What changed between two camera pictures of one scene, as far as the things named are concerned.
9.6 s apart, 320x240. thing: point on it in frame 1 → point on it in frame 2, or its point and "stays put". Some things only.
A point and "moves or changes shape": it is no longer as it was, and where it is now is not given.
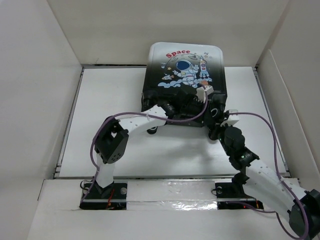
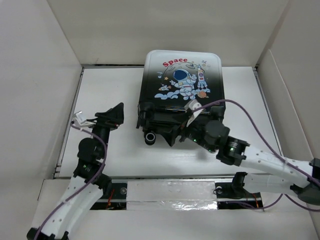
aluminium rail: x=90 y=176 stays put
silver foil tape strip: x=171 y=195 stays put
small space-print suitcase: x=173 y=67 moves or changes shape
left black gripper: x=201 y=104 → x=115 y=115
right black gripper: x=214 y=128 → x=170 y=136
